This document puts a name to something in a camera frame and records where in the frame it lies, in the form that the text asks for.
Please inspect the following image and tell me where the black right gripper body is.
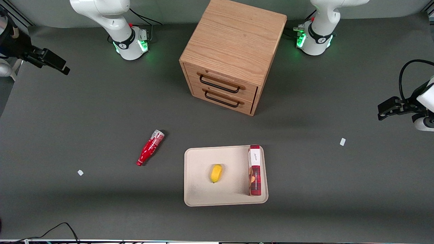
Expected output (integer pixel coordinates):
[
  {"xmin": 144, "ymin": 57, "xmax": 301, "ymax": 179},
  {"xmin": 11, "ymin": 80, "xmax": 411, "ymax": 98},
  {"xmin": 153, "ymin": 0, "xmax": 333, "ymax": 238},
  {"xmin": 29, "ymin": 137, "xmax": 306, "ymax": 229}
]
[{"xmin": 0, "ymin": 14, "xmax": 46, "ymax": 67}]

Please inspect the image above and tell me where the yellow lemon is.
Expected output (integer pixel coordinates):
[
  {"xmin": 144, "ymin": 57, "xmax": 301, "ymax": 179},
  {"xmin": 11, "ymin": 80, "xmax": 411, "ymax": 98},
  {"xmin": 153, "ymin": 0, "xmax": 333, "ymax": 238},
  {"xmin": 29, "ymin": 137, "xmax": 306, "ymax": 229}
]
[{"xmin": 210, "ymin": 164, "xmax": 223, "ymax": 184}]

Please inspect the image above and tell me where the short black drawer handle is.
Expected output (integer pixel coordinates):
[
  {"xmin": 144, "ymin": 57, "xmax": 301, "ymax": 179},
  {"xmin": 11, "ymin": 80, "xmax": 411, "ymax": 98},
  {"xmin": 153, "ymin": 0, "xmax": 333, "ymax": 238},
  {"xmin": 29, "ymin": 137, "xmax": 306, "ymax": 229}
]
[{"xmin": 204, "ymin": 90, "xmax": 240, "ymax": 108}]

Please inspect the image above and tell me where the wooden drawer cabinet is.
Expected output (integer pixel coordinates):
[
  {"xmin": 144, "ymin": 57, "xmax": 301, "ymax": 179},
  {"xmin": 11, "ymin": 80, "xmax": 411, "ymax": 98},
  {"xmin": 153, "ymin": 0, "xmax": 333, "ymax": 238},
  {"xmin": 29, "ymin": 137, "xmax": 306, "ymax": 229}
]
[{"xmin": 179, "ymin": 0, "xmax": 288, "ymax": 117}]

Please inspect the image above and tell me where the black left base cable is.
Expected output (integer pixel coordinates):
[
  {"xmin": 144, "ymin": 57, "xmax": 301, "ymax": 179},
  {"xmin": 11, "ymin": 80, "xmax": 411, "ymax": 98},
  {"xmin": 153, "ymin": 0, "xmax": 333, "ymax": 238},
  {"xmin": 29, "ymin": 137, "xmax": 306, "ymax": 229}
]
[{"xmin": 284, "ymin": 10, "xmax": 317, "ymax": 38}]

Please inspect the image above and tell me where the long black drawer handle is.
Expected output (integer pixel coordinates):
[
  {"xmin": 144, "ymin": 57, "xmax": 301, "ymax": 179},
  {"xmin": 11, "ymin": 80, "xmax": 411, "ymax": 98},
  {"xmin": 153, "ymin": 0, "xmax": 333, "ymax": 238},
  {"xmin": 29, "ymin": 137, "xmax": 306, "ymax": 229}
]
[{"xmin": 199, "ymin": 74, "xmax": 241, "ymax": 94}]

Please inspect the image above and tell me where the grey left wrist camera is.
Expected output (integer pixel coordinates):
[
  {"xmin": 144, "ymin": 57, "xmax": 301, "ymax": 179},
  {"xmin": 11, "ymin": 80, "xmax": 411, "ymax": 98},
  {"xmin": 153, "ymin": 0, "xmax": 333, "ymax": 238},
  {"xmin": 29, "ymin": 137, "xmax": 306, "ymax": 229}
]
[{"xmin": 412, "ymin": 114, "xmax": 434, "ymax": 132}]

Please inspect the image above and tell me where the red coke bottle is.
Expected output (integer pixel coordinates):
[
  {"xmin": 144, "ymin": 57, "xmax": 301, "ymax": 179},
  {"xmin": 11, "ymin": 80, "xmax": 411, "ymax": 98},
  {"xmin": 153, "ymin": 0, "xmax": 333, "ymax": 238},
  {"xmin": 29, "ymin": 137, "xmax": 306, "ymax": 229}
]
[{"xmin": 136, "ymin": 129, "xmax": 165, "ymax": 167}]

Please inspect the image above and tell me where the thin black table-edge cable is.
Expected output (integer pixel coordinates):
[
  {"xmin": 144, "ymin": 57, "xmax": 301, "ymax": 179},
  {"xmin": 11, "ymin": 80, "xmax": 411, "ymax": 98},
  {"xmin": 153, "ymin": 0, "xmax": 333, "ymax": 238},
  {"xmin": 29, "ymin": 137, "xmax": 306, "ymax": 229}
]
[{"xmin": 0, "ymin": 222, "xmax": 80, "ymax": 244}]

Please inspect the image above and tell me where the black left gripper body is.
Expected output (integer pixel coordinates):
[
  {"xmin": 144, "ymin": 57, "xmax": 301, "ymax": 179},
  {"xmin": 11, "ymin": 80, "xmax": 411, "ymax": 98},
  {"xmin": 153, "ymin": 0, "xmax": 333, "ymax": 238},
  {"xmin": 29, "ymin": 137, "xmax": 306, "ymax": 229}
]
[{"xmin": 399, "ymin": 81, "xmax": 433, "ymax": 114}]

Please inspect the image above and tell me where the black right base cable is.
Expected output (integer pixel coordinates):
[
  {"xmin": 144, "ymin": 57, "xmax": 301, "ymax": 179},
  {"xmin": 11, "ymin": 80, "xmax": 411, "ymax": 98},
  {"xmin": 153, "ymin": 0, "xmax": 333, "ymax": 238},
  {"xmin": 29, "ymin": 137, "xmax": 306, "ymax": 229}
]
[{"xmin": 129, "ymin": 8, "xmax": 164, "ymax": 43}]

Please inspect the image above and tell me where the beige plastic tray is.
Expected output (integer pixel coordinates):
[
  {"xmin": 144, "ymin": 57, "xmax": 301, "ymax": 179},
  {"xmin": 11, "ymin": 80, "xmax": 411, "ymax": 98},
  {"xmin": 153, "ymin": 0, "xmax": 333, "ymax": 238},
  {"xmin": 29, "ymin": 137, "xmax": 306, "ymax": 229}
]
[{"xmin": 184, "ymin": 145, "xmax": 269, "ymax": 207}]

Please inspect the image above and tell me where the black base cable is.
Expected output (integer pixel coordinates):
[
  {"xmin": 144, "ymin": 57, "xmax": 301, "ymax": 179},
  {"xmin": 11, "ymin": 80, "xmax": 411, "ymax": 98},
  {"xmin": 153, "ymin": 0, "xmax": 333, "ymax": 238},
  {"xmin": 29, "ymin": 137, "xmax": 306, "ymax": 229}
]
[
  {"xmin": 284, "ymin": 10, "xmax": 317, "ymax": 38},
  {"xmin": 129, "ymin": 8, "xmax": 164, "ymax": 43}
]

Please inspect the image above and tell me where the grey chair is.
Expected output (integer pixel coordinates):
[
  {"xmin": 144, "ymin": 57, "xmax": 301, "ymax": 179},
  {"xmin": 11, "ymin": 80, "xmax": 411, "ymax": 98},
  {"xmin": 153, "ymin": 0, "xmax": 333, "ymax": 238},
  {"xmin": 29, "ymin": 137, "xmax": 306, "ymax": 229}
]
[{"xmin": 0, "ymin": 58, "xmax": 23, "ymax": 82}]

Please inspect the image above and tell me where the red snack box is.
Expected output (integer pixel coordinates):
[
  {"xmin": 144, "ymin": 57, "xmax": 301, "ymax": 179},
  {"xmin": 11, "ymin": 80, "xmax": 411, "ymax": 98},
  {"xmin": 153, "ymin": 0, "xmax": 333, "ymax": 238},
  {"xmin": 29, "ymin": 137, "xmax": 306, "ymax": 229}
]
[{"xmin": 248, "ymin": 145, "xmax": 262, "ymax": 197}]

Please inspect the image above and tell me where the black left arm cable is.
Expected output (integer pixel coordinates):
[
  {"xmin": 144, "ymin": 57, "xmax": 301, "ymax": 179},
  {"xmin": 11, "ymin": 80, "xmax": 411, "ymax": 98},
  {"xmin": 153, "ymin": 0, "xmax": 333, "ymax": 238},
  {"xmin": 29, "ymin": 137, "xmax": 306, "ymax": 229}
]
[{"xmin": 398, "ymin": 59, "xmax": 434, "ymax": 101}]

